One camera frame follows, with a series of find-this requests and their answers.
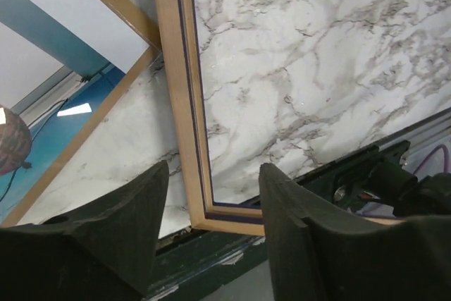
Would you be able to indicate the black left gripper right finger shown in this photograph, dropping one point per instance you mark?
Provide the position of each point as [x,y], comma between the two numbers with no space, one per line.
[317,251]

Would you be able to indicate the blue wooden picture frame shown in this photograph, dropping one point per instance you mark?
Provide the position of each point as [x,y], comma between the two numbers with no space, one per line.
[296,83]

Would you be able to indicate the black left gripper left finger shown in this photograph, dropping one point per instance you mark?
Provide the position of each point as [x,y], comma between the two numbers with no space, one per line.
[103,250]

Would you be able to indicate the photo print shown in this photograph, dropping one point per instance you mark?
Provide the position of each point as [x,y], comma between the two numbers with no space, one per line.
[94,122]

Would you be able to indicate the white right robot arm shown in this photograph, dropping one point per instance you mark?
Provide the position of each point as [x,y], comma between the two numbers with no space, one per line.
[387,183]

